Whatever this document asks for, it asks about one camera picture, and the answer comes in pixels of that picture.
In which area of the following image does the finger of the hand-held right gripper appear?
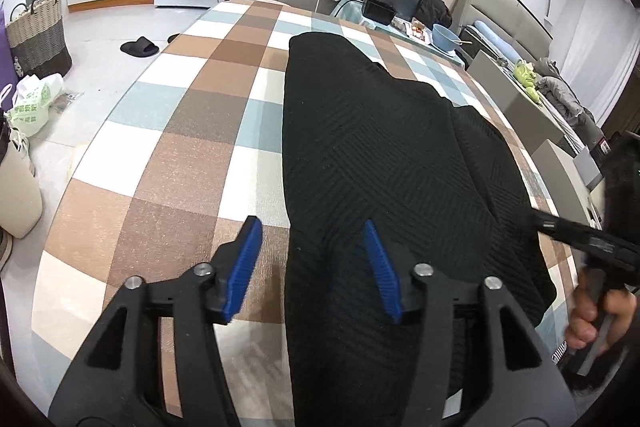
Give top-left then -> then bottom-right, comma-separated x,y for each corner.
526,209 -> 591,249

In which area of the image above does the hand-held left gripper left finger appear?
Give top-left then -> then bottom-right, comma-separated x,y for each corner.
47,216 -> 263,427

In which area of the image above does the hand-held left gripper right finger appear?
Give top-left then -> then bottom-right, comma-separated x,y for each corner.
362,220 -> 577,427

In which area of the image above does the black knit sweater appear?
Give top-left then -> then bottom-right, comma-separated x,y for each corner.
281,32 -> 558,427

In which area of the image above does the person's right hand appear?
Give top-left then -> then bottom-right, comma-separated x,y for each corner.
565,269 -> 640,356

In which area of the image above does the grey upholstered platform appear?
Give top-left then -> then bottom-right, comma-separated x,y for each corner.
530,139 -> 607,229

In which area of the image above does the black box with red label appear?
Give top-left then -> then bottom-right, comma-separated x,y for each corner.
590,134 -> 614,158

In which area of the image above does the beige ottoman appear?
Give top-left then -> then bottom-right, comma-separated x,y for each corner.
467,49 -> 577,154

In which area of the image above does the grey clothing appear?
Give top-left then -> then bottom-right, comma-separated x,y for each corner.
532,59 -> 599,134

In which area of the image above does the green toy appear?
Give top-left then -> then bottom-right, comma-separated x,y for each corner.
515,61 -> 542,104

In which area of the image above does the plaid blanket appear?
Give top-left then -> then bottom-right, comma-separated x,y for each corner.
32,0 -> 583,427

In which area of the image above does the blue pillow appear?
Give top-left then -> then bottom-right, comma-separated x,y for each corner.
472,21 -> 517,58

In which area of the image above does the beige headboard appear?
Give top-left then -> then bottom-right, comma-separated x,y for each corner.
452,0 -> 557,68

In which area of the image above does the blue bowl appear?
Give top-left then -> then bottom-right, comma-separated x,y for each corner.
431,24 -> 464,53

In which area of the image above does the cream canvas bag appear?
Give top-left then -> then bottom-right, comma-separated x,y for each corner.
0,127 -> 44,240

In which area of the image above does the food tray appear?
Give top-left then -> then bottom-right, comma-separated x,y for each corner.
400,19 -> 434,44

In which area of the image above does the light blue checked tablecloth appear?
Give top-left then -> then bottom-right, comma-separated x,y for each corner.
330,0 -> 471,70

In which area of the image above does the small black box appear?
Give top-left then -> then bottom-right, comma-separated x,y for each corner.
362,0 -> 396,26

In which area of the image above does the white plastic bag green print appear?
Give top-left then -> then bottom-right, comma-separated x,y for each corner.
7,73 -> 66,138

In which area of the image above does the woven laundry basket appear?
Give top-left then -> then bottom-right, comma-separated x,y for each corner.
5,0 -> 74,78

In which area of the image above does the purple bag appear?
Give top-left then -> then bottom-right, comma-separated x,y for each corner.
0,4 -> 16,108

